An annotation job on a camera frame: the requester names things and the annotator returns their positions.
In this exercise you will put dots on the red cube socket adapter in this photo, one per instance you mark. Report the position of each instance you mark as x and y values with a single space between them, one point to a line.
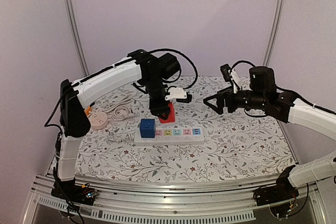
168 118

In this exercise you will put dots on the orange power strip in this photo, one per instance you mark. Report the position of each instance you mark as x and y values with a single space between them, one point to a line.
88 111

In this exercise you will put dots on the floral table mat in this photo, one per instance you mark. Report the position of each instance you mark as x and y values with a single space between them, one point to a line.
200 146

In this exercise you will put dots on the blue cube socket adapter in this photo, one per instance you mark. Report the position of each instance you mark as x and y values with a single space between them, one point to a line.
147 128

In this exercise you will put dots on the pink round power socket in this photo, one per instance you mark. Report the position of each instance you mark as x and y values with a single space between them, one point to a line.
98 120

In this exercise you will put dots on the right aluminium frame post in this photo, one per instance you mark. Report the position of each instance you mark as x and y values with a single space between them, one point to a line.
273 32

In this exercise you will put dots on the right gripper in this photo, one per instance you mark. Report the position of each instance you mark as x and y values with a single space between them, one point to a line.
227 100

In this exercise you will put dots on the aluminium frame post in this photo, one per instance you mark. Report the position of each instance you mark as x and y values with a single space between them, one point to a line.
273 32
76 37

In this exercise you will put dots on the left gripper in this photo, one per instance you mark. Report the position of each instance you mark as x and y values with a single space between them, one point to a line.
157 109

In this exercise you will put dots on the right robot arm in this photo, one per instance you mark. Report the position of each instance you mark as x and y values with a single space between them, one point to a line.
288 107

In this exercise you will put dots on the white multicolour power strip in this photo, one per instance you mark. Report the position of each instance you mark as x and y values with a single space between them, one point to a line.
172 136

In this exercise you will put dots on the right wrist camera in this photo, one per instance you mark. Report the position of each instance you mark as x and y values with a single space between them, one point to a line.
232 77

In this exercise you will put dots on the left aluminium frame post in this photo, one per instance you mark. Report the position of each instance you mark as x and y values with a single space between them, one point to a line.
76 37

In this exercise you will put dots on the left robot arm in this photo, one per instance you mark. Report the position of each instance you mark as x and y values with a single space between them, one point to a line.
139 66

